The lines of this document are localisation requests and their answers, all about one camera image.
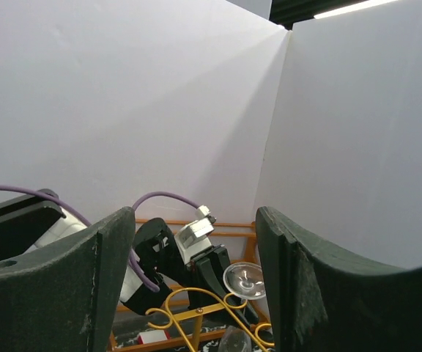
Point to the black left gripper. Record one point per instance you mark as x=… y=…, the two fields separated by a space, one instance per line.
x=155 y=245

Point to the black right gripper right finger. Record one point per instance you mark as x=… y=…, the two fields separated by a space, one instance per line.
x=322 y=297

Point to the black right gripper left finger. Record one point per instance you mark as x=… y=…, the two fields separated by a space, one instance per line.
x=63 y=296

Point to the clear wine glass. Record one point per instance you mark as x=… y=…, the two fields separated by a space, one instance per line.
x=245 y=281

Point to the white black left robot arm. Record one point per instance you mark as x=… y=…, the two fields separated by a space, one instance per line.
x=35 y=219

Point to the orange wooden shelf rack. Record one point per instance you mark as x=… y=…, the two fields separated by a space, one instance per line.
x=192 y=278

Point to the red white eraser block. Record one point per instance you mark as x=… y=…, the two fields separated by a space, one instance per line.
x=153 y=336

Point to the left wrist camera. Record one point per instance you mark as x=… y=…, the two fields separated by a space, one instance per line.
x=193 y=239

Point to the gold wire wine glass rack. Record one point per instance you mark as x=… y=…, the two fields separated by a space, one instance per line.
x=230 y=303

